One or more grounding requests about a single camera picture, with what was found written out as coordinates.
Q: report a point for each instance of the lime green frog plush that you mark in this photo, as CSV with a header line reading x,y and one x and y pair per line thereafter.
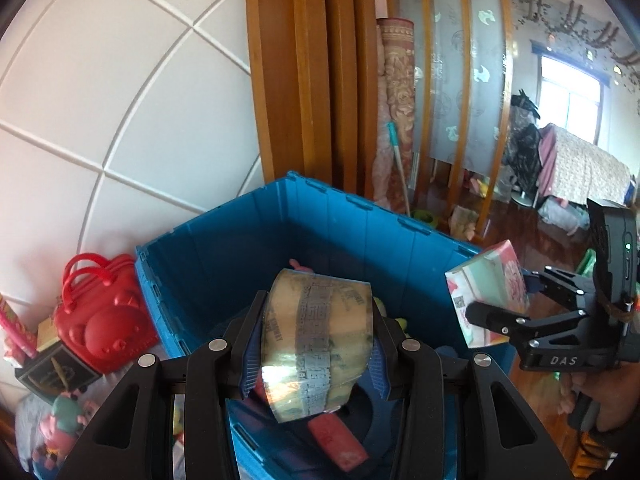
x,y
400,324

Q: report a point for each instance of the bed with floral cover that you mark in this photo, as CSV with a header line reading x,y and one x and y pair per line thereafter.
x,y
585,160

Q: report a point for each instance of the orange dress pig plush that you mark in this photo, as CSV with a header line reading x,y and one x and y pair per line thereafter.
x,y
298,264

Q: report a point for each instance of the clear packing tape roll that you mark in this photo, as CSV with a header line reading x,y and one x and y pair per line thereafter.
x,y
320,340

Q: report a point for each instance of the blue plastic crate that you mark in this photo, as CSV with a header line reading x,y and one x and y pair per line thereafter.
x,y
210,270

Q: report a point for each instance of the person's right hand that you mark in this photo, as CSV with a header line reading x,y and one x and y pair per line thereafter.
x,y
612,395

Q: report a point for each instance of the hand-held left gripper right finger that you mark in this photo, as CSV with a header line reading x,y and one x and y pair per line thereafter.
x,y
382,370

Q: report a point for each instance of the teal dress pig plush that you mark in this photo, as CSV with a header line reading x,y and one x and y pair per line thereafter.
x,y
65,410

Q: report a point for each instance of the pink rectangular pack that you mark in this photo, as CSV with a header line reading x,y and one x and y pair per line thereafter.
x,y
335,440

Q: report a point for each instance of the blue frame window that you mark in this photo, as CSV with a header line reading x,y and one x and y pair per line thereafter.
x,y
570,95

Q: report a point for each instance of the flat yellow box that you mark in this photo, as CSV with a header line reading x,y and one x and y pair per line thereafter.
x,y
47,335

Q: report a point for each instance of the pink green tissue pack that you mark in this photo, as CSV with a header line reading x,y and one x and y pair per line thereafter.
x,y
487,285

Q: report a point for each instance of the person's right forearm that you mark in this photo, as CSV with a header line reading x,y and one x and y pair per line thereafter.
x,y
625,447

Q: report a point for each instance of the black gift box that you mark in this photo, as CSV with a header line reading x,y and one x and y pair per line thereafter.
x,y
55,370

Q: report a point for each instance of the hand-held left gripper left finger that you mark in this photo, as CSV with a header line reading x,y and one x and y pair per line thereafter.
x,y
250,365

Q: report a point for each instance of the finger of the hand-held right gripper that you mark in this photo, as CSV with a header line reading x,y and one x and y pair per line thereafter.
x,y
560,285
500,321

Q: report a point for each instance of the white plastic bag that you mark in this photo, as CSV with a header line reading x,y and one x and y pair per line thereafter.
x,y
560,210

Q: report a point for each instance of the black clothing pile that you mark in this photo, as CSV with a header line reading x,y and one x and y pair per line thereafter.
x,y
522,145

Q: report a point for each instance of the green bowl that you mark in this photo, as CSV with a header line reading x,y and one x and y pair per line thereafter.
x,y
427,216

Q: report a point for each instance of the rolled patterned carpet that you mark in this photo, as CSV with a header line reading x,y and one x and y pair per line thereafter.
x,y
397,100

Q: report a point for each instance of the yellow pink snack can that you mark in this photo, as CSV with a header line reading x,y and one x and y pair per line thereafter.
x,y
15,332

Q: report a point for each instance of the frosted glass room divider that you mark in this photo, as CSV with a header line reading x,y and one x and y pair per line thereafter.
x,y
450,60

